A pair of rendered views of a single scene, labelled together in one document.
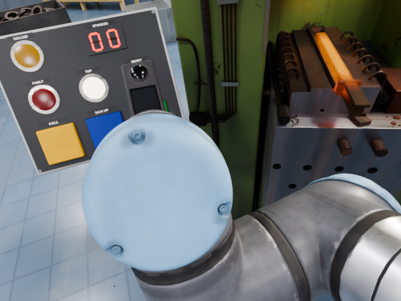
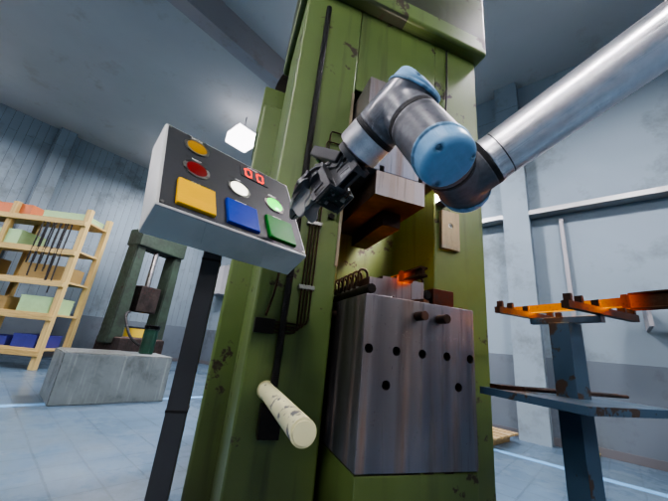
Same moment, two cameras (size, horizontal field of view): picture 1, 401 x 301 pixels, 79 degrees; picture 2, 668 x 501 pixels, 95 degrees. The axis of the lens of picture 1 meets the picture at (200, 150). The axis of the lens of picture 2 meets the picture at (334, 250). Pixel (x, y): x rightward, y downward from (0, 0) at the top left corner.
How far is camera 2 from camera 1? 0.70 m
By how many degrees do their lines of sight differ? 68
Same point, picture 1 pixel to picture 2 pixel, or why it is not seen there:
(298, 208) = not seen: hidden behind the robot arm
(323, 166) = (410, 349)
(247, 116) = (317, 331)
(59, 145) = (196, 195)
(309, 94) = (382, 280)
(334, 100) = (399, 289)
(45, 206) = not seen: outside the picture
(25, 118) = (173, 167)
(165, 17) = (122, 366)
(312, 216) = not seen: hidden behind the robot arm
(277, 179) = (370, 372)
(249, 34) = (325, 250)
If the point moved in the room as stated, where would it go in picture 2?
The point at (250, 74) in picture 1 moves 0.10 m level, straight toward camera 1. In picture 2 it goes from (323, 283) to (333, 278)
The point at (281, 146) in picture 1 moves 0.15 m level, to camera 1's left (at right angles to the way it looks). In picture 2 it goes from (372, 316) to (327, 308)
